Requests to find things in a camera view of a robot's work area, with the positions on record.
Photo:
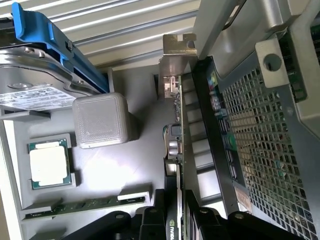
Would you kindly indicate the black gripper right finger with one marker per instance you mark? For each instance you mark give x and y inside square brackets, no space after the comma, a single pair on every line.
[200,222]

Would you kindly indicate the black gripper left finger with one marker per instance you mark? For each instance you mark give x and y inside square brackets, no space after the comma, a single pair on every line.
[150,222]

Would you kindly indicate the bare green RAM stick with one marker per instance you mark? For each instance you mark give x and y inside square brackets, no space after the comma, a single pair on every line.
[87,203]

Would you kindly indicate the silver CPU chip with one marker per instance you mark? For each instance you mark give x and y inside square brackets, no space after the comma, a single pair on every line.
[48,165]

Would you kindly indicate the open metal PC case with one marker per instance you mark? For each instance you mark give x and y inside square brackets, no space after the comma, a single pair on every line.
[307,100]

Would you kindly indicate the green Dell motherboard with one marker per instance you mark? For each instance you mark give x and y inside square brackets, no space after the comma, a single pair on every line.
[298,92]

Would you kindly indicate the silver hard disk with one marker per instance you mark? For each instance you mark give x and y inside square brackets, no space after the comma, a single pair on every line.
[30,75]

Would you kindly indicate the hard drive in blue caddy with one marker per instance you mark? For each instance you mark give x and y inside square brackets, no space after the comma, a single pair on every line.
[35,27]

